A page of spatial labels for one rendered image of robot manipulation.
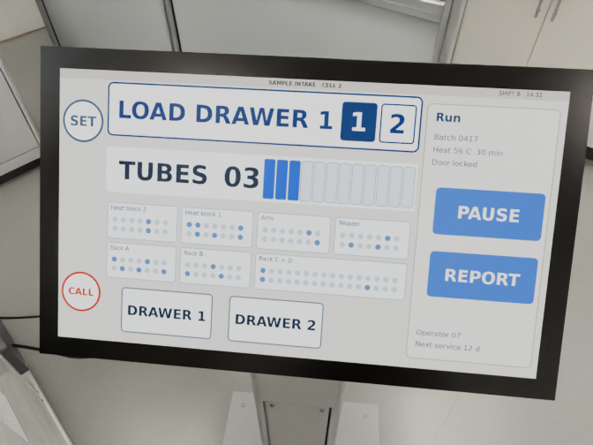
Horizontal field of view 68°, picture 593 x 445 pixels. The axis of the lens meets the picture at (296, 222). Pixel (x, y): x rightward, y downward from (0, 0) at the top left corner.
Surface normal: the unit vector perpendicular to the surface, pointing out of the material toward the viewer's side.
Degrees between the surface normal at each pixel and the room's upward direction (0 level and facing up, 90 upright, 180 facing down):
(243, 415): 5
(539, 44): 90
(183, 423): 0
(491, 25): 90
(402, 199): 50
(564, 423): 0
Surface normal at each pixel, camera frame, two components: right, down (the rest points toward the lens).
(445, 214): -0.07, 0.10
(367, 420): 0.08, -0.69
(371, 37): -0.62, 0.56
